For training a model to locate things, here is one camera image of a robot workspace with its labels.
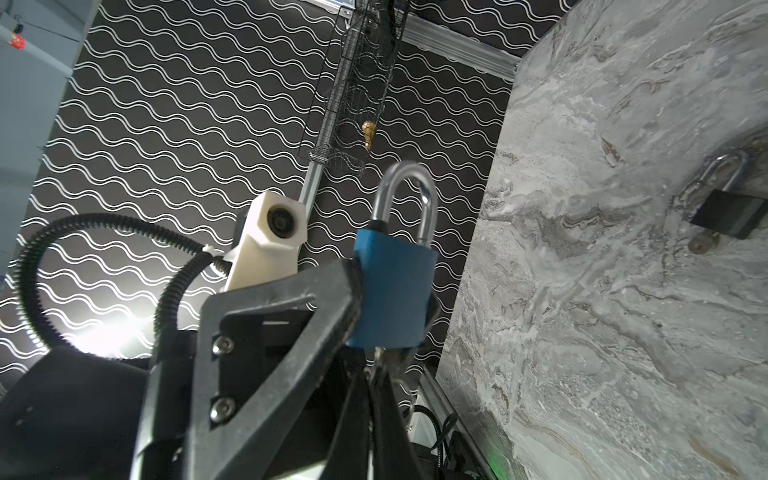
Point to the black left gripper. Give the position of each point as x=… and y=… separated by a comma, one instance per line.
x=261, y=353

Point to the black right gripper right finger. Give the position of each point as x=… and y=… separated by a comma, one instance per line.
x=393, y=454

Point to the aluminium frame post back left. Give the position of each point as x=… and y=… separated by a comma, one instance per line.
x=375, y=30

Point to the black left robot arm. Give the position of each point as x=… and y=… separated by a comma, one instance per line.
x=75, y=415

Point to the aluminium left side rail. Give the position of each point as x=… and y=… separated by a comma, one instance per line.
x=320, y=144

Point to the black wire wall basket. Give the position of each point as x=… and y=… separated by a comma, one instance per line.
x=366, y=93

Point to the small dark padlock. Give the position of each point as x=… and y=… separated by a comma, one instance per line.
x=724, y=211

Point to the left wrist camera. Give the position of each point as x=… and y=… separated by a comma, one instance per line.
x=268, y=244

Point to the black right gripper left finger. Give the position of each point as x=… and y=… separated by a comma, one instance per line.
x=349, y=452

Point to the brass padlock in basket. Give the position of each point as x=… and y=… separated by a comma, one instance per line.
x=368, y=129

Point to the blue padlock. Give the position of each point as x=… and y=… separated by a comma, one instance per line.
x=397, y=275

